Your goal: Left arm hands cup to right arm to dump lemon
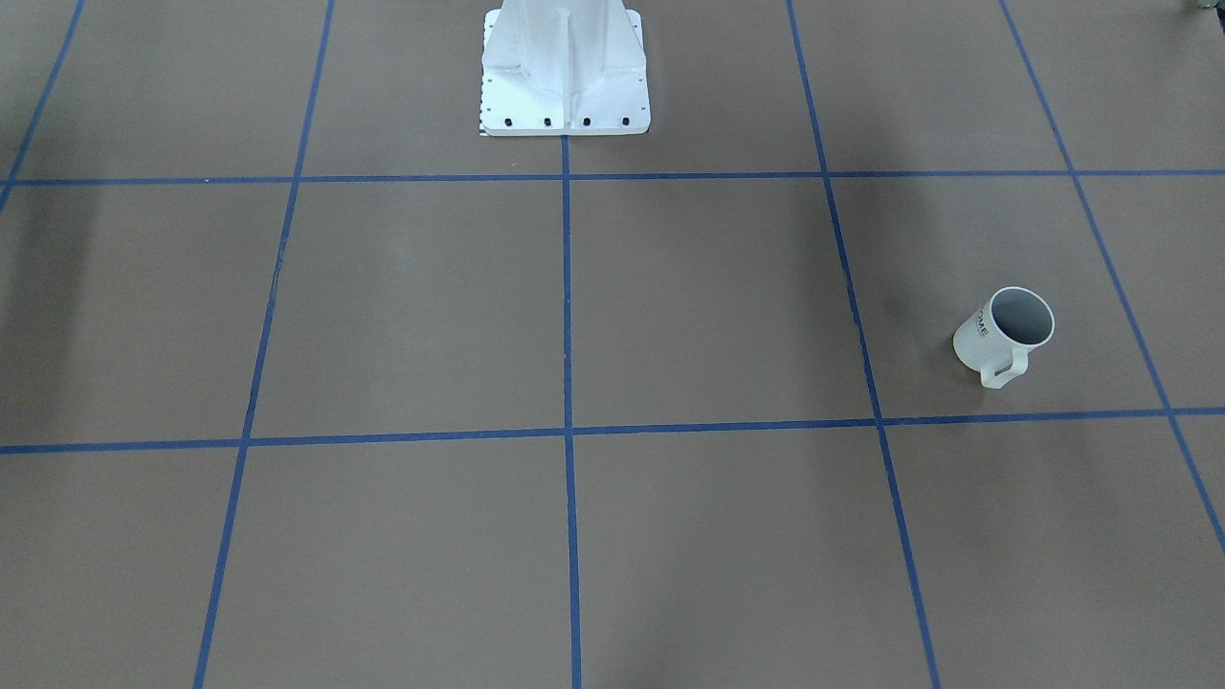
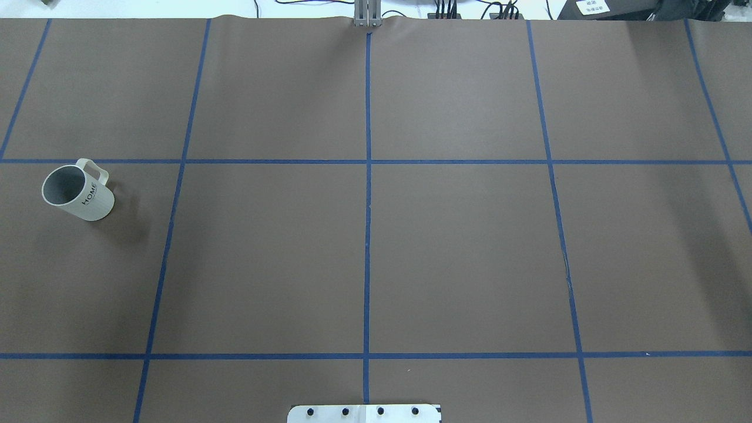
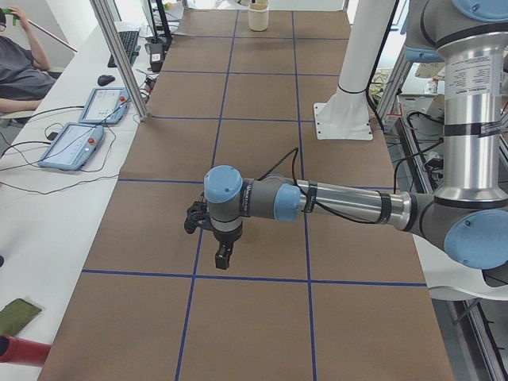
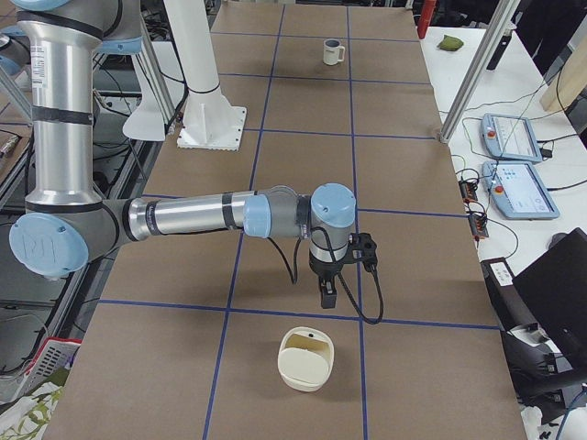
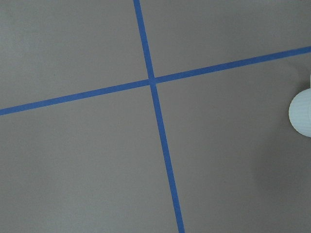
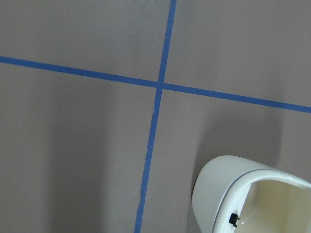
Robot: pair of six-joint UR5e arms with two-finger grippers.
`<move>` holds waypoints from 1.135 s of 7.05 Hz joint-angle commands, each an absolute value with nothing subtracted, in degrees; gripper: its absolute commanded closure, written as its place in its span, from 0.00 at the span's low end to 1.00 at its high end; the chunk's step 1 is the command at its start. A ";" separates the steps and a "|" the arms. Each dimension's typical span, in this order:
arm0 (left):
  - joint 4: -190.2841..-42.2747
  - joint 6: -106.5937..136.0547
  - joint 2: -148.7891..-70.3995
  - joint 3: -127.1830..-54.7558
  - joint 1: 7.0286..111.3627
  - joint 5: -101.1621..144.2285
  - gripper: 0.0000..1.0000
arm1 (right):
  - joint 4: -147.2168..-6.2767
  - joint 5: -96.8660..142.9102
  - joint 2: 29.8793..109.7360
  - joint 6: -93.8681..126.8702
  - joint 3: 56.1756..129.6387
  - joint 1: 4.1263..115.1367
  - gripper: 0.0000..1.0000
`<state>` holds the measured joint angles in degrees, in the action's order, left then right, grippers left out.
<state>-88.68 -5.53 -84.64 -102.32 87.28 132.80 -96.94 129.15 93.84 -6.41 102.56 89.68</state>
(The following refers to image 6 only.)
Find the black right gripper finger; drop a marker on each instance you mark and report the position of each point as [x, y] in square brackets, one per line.
[234, 218]

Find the white ceramic HOME mug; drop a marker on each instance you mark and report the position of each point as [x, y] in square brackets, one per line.
[267, 200]

